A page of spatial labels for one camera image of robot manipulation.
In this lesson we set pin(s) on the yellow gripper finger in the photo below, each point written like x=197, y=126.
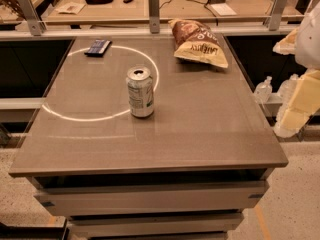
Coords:
x=287, y=45
x=303, y=103

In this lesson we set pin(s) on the brown chip bag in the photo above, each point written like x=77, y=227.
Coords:
x=196, y=42

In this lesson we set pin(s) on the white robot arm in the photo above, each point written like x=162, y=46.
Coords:
x=307, y=51

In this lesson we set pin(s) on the blue rxbar chocolate bar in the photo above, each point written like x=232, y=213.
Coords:
x=98, y=48

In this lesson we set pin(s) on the right clear plastic bottle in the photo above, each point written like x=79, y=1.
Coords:
x=287, y=87

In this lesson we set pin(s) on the clear plastic bottle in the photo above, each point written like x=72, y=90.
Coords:
x=263, y=90
x=287, y=87

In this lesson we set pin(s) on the left clear plastic bottle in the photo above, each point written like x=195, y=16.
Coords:
x=263, y=90

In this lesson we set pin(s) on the upper white drawer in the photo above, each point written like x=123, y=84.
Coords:
x=141, y=199

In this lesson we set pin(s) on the white drawer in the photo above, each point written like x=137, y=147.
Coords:
x=141, y=199
x=159, y=225

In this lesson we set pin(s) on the silver soda can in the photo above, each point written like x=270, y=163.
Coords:
x=140, y=91

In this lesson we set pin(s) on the small dark object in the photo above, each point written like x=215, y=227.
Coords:
x=127, y=1

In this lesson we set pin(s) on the lower white drawer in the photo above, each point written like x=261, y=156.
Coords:
x=159, y=225

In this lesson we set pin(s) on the dark pouch on back table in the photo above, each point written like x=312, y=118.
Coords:
x=98, y=2

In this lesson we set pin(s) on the tan paper packet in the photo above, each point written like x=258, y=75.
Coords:
x=70, y=8

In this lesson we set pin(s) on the horizontal metal rail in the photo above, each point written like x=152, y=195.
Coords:
x=165, y=31

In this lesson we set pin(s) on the right metal bracket post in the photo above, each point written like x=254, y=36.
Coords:
x=274, y=20

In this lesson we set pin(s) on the metal bracket post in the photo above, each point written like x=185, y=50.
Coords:
x=35, y=24
x=274, y=20
x=154, y=16

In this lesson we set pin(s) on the middle metal bracket post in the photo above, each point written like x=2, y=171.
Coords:
x=154, y=16

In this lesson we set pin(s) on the left metal bracket post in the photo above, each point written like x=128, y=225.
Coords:
x=35, y=24

